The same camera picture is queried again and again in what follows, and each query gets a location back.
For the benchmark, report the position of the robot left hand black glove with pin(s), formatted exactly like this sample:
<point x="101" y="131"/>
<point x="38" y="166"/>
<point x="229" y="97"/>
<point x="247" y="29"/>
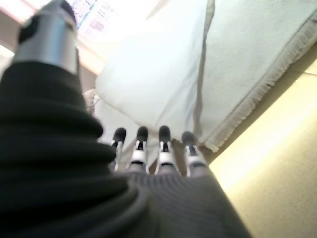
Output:
<point x="49" y="173"/>

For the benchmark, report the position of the white duvet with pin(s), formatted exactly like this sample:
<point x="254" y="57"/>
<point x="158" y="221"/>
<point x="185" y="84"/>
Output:
<point x="153" y="74"/>

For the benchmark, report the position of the beige fringed bed runner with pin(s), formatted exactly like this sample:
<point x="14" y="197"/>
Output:
<point x="247" y="62"/>

